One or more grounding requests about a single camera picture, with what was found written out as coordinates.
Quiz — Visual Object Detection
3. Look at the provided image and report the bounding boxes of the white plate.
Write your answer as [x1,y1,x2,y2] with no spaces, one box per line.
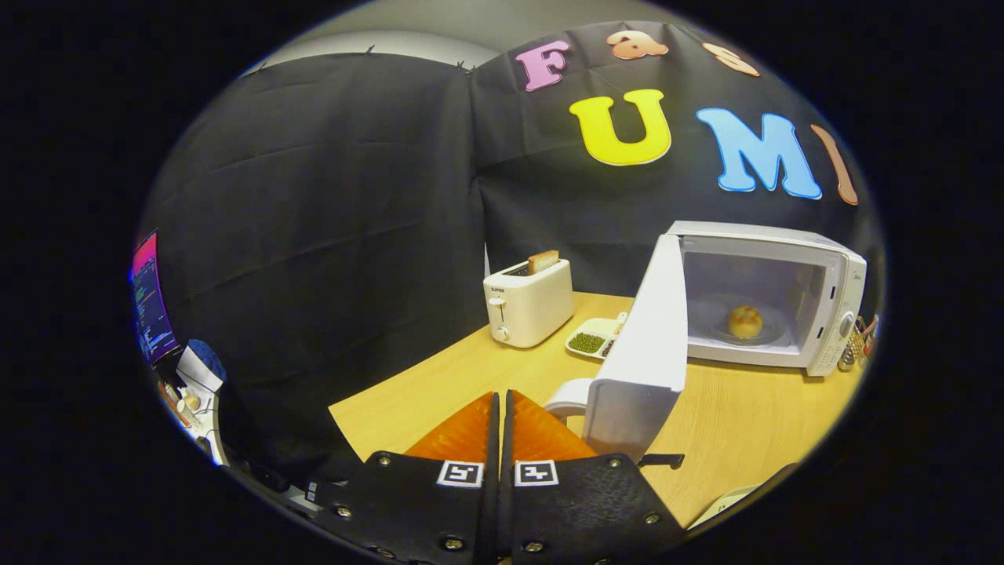
[689,484,762,528]

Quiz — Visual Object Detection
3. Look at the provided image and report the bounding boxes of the black backdrop cloth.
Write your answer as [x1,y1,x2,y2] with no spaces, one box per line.
[137,20,883,487]

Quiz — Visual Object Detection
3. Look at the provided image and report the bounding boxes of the white microwave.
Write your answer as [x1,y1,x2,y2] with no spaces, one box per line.
[544,221,868,464]

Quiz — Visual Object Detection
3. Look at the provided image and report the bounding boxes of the metal wire basket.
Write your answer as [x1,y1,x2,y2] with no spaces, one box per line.
[838,315,871,371]

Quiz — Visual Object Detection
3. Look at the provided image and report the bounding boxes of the golden bread bun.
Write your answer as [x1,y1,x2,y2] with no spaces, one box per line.
[727,304,764,340]

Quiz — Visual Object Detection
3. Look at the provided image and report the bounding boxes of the white divided bean tray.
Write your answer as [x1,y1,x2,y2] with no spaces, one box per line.
[565,312,628,360]

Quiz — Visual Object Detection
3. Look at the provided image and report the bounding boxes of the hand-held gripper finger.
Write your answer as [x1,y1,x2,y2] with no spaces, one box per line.
[502,389,691,565]
[310,391,503,565]

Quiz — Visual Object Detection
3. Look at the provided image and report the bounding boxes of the computer monitor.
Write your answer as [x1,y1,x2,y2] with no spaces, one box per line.
[130,230,180,366]

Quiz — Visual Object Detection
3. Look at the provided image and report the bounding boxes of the blue and white box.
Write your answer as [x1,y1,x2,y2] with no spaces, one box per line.
[174,339,228,393]

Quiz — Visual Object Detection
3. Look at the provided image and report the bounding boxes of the white toaster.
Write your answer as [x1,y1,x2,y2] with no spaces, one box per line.
[483,259,574,349]

